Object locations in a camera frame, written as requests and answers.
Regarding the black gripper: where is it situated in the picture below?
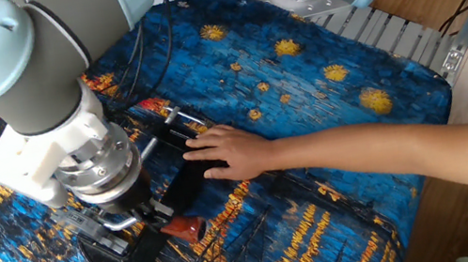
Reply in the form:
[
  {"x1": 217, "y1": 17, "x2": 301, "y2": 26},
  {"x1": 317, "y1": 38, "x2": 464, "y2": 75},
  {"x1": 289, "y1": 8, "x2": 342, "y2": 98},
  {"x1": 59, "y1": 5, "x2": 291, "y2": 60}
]
[{"x1": 96, "y1": 163, "x2": 178, "y2": 235}]

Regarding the lever with red wooden handle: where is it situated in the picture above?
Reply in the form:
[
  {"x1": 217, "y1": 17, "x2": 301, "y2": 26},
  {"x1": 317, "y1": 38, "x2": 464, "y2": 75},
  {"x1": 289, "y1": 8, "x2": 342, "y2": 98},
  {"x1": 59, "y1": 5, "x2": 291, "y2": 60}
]
[{"x1": 95, "y1": 200, "x2": 210, "y2": 259}]

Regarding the black C-clamp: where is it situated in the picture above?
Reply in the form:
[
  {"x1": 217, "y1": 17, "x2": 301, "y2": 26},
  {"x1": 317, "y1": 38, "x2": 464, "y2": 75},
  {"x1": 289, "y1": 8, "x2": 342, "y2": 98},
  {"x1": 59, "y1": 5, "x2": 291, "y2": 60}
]
[{"x1": 56, "y1": 98, "x2": 245, "y2": 262}]

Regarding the person's bare forearm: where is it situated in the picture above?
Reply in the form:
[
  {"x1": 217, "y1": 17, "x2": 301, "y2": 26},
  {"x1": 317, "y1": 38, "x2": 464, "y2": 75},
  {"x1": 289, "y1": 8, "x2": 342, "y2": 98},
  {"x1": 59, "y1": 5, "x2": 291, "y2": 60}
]
[{"x1": 266, "y1": 104, "x2": 468, "y2": 224}]

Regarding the grey metal lever base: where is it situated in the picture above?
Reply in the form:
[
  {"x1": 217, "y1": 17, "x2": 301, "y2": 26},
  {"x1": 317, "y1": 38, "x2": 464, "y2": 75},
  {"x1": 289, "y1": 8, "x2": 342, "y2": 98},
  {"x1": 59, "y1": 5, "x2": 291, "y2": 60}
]
[{"x1": 47, "y1": 197, "x2": 133, "y2": 262}]

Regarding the person's hand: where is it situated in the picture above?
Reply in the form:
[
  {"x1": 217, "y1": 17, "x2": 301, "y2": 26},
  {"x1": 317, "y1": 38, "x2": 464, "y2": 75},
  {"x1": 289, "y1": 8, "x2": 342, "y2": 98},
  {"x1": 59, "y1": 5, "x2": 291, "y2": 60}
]
[{"x1": 178, "y1": 116, "x2": 280, "y2": 191}]

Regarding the starry night patterned cloth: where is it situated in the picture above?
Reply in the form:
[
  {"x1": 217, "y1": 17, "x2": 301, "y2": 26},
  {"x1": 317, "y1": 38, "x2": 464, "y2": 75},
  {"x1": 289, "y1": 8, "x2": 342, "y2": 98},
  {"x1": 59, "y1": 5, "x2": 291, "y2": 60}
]
[{"x1": 0, "y1": 0, "x2": 468, "y2": 262}]

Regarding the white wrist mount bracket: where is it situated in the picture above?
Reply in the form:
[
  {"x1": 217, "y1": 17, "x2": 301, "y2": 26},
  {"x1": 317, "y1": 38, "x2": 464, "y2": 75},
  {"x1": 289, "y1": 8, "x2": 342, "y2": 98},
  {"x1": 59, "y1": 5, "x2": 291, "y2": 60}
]
[{"x1": 0, "y1": 79, "x2": 121, "y2": 218}]

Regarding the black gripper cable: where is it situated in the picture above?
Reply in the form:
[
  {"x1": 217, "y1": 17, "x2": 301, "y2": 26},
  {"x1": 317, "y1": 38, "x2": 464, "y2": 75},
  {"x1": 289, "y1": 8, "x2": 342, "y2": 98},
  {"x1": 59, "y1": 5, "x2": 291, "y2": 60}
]
[{"x1": 97, "y1": 0, "x2": 188, "y2": 113}]

